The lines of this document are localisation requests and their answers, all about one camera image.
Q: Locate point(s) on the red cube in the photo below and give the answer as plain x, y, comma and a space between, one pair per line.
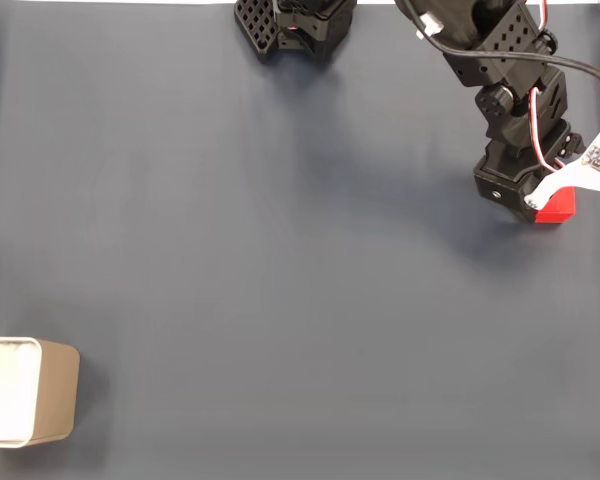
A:
557, 207

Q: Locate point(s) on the beige box with white inside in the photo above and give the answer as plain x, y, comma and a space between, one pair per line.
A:
55, 395

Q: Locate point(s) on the dark grey mat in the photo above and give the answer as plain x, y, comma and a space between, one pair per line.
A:
230, 250

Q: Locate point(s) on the white camera board with mount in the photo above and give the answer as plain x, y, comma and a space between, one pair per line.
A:
580, 172

